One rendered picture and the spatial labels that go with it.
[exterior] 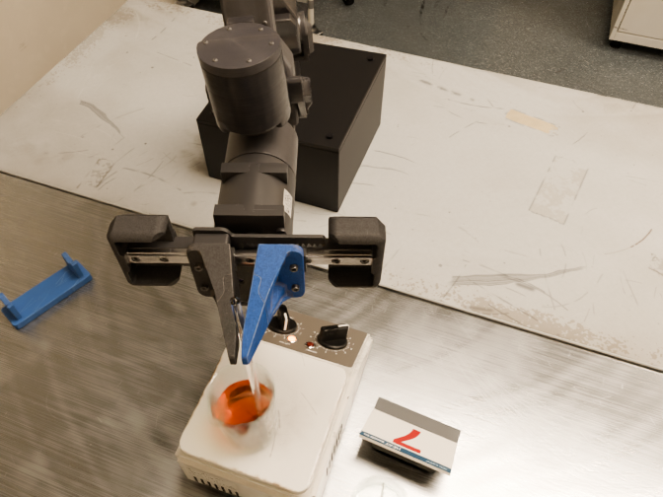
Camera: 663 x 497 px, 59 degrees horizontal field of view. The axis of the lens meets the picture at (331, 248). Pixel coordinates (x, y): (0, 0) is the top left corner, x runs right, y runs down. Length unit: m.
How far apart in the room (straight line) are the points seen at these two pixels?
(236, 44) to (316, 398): 0.31
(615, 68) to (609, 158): 1.94
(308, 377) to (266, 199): 0.20
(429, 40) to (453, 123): 1.89
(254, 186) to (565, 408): 0.42
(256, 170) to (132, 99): 0.59
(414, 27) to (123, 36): 1.93
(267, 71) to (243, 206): 0.09
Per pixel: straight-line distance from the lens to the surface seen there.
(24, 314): 0.76
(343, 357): 0.59
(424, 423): 0.63
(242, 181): 0.42
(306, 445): 0.53
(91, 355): 0.71
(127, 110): 0.98
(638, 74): 2.89
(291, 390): 0.54
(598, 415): 0.69
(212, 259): 0.38
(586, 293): 0.77
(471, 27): 2.94
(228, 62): 0.40
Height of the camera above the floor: 1.48
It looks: 52 degrees down
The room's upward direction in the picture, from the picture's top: 1 degrees clockwise
